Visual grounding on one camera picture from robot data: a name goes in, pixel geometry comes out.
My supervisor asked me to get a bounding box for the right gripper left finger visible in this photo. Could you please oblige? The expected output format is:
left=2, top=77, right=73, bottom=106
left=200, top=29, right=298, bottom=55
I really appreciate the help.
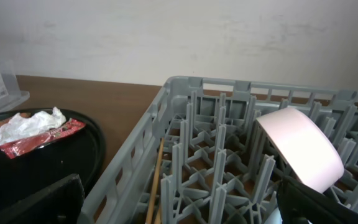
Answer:
left=0, top=174, right=85, bottom=224

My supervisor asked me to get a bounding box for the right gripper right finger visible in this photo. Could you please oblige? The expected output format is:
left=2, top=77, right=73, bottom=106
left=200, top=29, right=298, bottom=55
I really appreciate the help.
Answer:
left=277, top=175, right=358, bottom=224

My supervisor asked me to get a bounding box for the light blue cup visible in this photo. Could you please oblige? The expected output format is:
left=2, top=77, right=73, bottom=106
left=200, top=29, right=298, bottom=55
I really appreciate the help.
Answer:
left=264, top=208, right=283, bottom=224

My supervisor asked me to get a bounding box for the pink bowl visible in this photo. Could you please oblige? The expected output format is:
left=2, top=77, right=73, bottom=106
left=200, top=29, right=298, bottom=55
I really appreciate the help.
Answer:
left=257, top=108, right=344, bottom=193

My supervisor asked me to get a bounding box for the wooden chopstick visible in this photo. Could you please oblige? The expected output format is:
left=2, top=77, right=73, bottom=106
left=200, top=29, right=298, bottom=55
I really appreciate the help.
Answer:
left=154, top=206, right=162, bottom=224
left=145, top=138, right=165, bottom=224

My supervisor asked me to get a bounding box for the grey dishwasher rack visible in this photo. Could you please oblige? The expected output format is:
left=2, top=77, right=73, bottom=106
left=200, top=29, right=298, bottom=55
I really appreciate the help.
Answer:
left=78, top=77, right=358, bottom=223

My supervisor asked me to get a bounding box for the round black tray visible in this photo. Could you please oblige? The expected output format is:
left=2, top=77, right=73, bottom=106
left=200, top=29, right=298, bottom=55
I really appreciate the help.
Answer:
left=0, top=109, right=106, bottom=211

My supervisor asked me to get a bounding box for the red snack wrapper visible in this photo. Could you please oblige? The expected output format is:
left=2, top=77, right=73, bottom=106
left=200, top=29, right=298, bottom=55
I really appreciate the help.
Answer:
left=0, top=118, right=86, bottom=159

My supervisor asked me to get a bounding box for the crumpled white napkin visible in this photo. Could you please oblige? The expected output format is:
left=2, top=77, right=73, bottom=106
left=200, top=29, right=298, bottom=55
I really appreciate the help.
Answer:
left=0, top=107, right=67, bottom=146

